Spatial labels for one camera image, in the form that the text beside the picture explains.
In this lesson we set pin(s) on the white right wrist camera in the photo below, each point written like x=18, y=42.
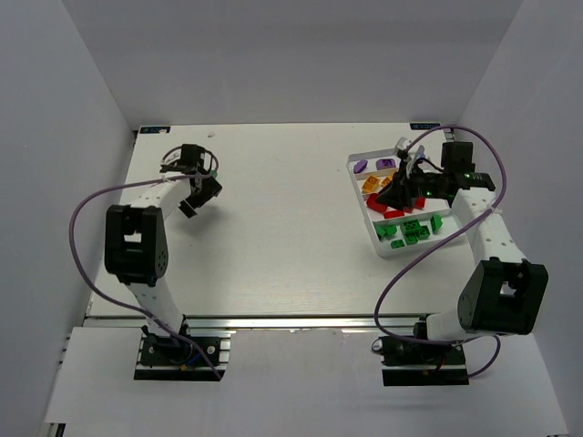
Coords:
x=403, y=151

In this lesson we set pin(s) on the green square lego brick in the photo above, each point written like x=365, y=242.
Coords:
x=436, y=223

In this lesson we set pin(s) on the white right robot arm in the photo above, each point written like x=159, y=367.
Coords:
x=504, y=293

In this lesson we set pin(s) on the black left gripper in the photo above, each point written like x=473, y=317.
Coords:
x=200, y=196

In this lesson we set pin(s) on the purple lego plate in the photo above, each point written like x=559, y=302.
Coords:
x=385, y=163

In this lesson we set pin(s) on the yellow round lego piece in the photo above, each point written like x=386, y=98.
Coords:
x=370, y=184

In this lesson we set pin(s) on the red long lego brick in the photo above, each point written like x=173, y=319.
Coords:
x=419, y=203

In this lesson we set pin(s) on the blue label sticker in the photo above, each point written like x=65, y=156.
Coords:
x=423, y=126
x=154, y=130

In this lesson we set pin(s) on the white divided sorting tray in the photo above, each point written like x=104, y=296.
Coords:
x=398, y=219

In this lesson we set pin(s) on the green thin lego plate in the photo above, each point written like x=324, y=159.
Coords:
x=410, y=226

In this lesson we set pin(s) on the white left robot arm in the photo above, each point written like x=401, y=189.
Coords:
x=136, y=247

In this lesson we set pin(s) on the purple curved lego piece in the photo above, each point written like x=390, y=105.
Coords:
x=360, y=166

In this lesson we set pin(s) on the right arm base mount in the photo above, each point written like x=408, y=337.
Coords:
x=414, y=361

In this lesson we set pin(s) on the red half-round lego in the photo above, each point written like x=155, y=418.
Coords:
x=372, y=204

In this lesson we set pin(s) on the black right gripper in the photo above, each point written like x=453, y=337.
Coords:
x=408, y=186

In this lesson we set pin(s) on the blue label sticker left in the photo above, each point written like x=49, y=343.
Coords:
x=154, y=130

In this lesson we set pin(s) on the red rectangular lego brick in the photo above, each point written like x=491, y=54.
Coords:
x=393, y=214

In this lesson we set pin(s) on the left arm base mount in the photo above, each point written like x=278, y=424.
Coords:
x=169, y=359

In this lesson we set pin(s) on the blue label sticker right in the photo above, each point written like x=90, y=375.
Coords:
x=423, y=126

